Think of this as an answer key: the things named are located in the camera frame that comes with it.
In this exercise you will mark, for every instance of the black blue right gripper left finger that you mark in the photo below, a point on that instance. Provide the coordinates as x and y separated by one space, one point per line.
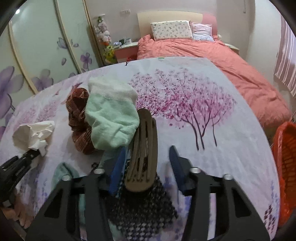
58 218

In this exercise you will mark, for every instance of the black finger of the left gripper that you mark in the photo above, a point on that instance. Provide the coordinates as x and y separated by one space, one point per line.
28 159

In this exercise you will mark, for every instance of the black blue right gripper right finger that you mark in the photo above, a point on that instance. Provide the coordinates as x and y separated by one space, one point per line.
236 217

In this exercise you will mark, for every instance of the white paper tissue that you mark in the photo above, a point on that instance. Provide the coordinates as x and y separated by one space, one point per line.
33 136

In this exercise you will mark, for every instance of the teal small cloth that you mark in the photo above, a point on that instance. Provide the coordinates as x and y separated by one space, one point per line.
70 203

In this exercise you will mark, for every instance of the red brown plaid cloth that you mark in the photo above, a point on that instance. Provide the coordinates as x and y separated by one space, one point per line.
81 130

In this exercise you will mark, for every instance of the black mesh net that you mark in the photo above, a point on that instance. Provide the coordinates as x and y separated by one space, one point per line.
140 215

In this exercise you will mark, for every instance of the blue tissue packet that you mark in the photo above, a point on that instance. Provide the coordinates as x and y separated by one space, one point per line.
113 160

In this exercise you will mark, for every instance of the light green towel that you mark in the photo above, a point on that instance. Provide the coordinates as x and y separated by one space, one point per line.
111 112

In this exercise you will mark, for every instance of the orange plastic trash basket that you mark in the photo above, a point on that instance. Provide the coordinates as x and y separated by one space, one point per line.
284 153

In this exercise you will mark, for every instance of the person's hand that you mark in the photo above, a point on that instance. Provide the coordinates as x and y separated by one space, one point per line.
18 213

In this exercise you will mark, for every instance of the salmon pink bed duvet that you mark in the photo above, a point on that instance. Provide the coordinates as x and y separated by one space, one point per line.
266 102

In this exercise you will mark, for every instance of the floral sliding wardrobe door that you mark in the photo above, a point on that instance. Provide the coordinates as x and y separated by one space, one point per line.
45 42

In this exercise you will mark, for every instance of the floral pink tree tablecloth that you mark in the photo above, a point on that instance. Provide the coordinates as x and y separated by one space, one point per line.
197 109

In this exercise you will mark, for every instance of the yellow green plush toy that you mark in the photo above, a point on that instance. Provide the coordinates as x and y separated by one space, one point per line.
109 55

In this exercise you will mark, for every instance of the stuffed toy column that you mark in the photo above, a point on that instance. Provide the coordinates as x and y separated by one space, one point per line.
101 31

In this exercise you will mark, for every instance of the pink white nightstand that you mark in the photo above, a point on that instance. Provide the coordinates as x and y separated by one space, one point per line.
127 52

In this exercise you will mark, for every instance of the white mug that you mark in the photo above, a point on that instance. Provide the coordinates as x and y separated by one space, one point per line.
128 41

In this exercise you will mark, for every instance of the pink striped curtain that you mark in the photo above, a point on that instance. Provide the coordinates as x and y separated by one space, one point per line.
284 69

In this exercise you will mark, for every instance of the far side nightstand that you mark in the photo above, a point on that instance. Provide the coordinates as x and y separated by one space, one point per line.
233 48

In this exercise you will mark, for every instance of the cream pink headboard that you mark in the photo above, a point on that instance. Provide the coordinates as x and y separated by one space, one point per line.
146 18

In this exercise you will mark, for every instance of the white floral pillow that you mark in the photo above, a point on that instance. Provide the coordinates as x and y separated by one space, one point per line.
171 30

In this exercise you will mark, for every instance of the pink striped pillow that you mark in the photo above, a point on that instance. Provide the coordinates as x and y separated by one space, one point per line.
202 32

